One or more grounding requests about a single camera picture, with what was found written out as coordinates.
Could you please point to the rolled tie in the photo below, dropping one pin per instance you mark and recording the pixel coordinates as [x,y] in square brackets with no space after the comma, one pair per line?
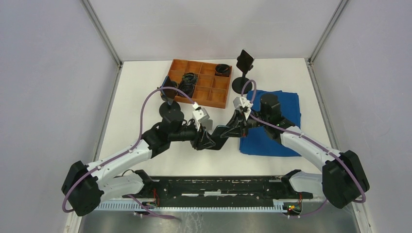
[222,70]
[190,78]
[187,88]

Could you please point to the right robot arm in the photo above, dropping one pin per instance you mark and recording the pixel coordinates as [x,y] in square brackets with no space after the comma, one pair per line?
[341,180]

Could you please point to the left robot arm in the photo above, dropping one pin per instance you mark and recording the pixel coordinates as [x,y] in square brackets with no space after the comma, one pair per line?
[86,186]

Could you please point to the rolled tie back right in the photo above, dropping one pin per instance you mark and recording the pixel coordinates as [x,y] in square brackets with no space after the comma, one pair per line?
[222,70]

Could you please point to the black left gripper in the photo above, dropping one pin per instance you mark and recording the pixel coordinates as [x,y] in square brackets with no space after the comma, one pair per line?
[201,141]

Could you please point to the blue cloth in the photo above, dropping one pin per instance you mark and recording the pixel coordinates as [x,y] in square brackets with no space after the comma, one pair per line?
[258,143]

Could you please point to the aluminium frame post right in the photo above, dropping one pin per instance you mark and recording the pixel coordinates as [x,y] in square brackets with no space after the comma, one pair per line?
[328,29]

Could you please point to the aluminium frame post left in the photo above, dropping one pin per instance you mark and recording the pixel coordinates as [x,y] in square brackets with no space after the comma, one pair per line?
[89,9]

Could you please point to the rolled tie centre top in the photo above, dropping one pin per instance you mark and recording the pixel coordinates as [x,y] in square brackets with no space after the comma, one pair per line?
[190,78]

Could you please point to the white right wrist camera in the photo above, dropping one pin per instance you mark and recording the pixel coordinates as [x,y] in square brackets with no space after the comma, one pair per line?
[243,106]

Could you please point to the white toothed cable duct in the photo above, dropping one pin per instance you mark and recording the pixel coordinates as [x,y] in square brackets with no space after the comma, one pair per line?
[131,205]

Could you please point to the wooden compartment tray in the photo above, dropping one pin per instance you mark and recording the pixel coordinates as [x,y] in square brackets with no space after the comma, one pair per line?
[210,90]

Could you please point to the aluminium frame post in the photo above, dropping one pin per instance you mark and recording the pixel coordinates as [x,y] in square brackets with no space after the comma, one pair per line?
[89,9]
[328,29]

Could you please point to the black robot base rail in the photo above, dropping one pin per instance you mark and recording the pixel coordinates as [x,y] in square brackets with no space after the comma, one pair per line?
[218,191]

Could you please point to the black phone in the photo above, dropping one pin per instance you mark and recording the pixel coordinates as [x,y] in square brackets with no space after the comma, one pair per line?
[216,137]
[168,94]
[244,62]

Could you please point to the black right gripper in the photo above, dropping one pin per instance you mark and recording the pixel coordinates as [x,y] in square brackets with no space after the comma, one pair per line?
[241,127]

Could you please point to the silver metal phone stand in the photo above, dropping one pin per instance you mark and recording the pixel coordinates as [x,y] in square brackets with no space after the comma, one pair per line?
[208,124]

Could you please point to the black phone stand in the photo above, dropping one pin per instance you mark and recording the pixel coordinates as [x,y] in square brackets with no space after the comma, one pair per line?
[239,82]
[167,107]

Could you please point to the rolled tie front centre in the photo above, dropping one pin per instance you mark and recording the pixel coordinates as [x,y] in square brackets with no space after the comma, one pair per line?
[187,88]

